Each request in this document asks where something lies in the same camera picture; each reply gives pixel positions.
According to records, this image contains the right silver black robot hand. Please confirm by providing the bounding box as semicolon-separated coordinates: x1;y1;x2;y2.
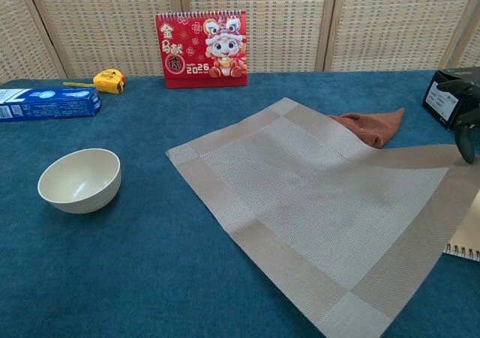
436;78;480;165

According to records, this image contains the gray woven placemat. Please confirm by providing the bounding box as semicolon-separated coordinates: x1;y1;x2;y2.
165;97;480;338

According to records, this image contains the cream round bowl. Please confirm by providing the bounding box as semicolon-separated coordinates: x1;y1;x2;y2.
37;148;122;215

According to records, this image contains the woven bamboo folding screen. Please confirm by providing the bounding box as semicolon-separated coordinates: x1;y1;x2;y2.
0;0;480;86

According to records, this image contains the black cardboard box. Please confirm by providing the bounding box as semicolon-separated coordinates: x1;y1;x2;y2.
421;67;480;131

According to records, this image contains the brown crumpled cloth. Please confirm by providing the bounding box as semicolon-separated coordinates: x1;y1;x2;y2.
328;107;407;150

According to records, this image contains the kraft spiral notebook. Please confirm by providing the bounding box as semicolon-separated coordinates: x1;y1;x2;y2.
442;193;480;262

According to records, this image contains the red desk calendar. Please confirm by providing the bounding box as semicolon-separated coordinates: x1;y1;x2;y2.
154;9;249;90

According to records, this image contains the yellow tape measure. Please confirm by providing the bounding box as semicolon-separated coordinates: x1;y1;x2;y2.
62;69;127;95

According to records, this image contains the blue felt table cover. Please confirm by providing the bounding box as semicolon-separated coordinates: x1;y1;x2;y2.
0;70;480;338

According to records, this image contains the blue white toothpaste box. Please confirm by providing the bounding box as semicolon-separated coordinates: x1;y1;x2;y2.
0;87;102;124

